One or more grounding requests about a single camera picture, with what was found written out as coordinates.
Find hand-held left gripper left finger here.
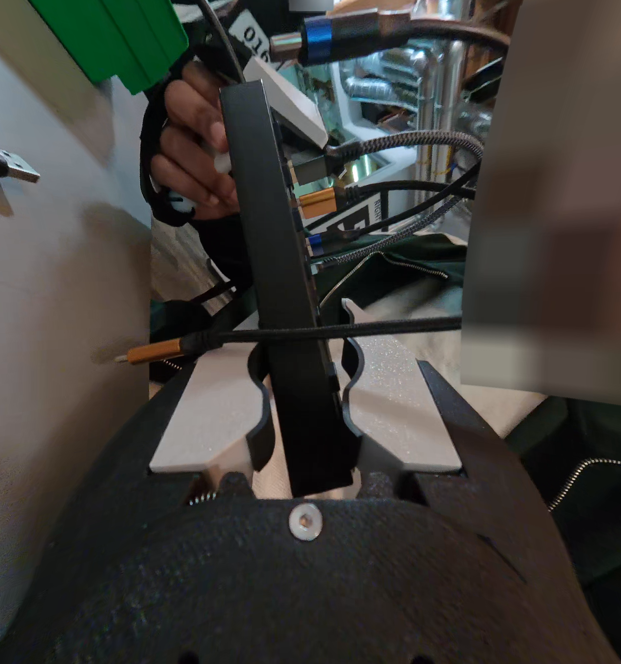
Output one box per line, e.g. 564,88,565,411
149,340,276,474

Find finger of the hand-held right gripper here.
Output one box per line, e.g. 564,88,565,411
243,54,330,149

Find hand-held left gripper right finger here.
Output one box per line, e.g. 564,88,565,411
340,298,464,475

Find thin black cable blue plug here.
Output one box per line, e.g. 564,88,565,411
269,9,511,258

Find grey braided cable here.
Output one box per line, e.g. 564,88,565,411
291,130,486,274

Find black cable orange plugs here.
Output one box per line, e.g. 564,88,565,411
114,179,479,366

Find black USB hub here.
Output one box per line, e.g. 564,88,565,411
219,79,356,499

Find green plastic bin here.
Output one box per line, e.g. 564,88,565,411
28,0,190,96

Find person's right hand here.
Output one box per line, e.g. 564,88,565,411
150,62,239,222

